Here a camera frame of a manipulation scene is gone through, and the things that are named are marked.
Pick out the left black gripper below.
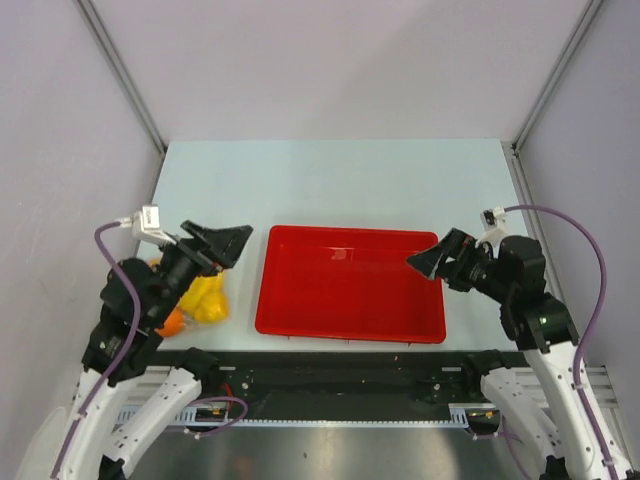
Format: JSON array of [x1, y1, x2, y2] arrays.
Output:
[[150, 217, 254, 323]]

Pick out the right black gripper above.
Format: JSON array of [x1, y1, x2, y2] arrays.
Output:
[[405, 226, 512, 301]]

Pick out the clear zip top bag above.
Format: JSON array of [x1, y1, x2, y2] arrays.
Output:
[[156, 272, 230, 338]]

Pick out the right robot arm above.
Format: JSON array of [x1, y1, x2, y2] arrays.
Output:
[[407, 229, 639, 479]]

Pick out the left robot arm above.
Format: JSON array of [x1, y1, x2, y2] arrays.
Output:
[[16, 211, 253, 479]]

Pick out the fake orange fruit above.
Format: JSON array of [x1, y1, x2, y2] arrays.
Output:
[[155, 308, 186, 338]]

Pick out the red plastic tray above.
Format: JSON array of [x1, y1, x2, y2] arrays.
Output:
[[255, 225, 447, 344]]

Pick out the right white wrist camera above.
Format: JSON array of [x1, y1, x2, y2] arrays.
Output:
[[478, 207, 510, 254]]

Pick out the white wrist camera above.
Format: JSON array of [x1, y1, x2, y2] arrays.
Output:
[[131, 205, 176, 247], [478, 207, 510, 254]]

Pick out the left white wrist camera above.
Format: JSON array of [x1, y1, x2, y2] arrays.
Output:
[[131, 205, 176, 247]]

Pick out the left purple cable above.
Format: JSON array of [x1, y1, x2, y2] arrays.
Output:
[[47, 222, 144, 480]]

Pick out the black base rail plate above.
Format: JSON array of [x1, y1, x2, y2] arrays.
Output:
[[102, 349, 584, 426]]

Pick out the aluminium front rail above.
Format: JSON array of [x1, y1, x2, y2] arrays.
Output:
[[123, 366, 617, 406]]

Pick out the left aluminium frame post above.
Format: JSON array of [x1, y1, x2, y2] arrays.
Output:
[[74, 0, 168, 159]]

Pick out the aluminium frame post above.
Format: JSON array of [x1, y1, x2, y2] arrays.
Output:
[[509, 0, 605, 154], [74, 0, 168, 159]]

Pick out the right aluminium frame post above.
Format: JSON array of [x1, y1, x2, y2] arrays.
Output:
[[509, 0, 605, 154]]

